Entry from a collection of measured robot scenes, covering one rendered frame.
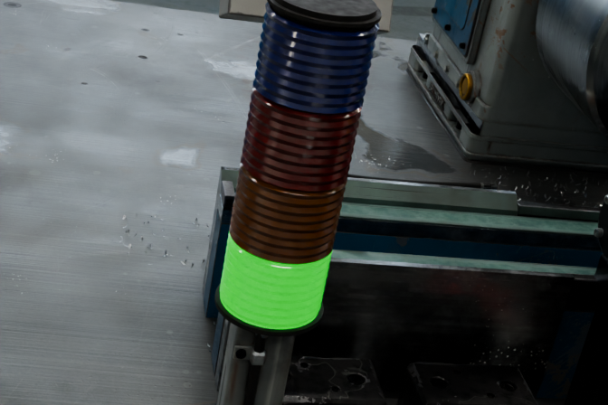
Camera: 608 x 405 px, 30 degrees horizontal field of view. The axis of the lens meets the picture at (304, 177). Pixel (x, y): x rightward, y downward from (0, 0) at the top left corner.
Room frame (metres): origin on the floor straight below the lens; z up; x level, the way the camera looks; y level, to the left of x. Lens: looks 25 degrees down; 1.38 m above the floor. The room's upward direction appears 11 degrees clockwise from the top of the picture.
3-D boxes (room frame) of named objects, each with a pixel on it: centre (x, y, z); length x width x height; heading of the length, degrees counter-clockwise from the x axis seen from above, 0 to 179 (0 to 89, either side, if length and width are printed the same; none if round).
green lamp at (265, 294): (0.57, 0.01, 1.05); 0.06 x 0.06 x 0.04
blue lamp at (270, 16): (0.57, 0.01, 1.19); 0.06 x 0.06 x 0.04
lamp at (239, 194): (0.57, 0.01, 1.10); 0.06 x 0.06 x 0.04
